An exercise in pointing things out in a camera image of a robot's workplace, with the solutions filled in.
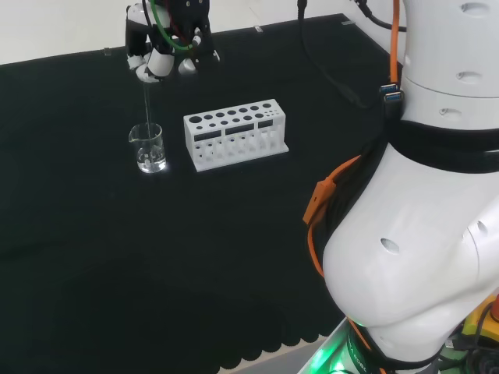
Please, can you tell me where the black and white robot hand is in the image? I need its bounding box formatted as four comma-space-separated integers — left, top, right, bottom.
125, 0, 221, 85

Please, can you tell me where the clear glass beaker with water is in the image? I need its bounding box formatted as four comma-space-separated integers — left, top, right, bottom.
128, 122, 168, 175

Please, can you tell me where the clear glass rod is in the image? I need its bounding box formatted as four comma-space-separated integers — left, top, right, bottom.
141, 79, 154, 159

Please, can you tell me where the green cable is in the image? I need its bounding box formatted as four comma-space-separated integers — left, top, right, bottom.
149, 0, 203, 52

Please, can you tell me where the white test tube rack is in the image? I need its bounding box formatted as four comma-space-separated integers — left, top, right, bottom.
182, 98, 290, 173

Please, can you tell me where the yellow stop button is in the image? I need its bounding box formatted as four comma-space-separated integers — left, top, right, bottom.
462, 295, 499, 354

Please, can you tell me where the orange cable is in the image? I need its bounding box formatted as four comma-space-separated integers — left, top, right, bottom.
303, 154, 375, 359
388, 0, 402, 85

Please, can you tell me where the black cable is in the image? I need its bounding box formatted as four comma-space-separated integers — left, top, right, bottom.
296, 0, 367, 108

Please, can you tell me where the black bench cloth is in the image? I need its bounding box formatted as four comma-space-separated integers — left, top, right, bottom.
0, 13, 402, 374

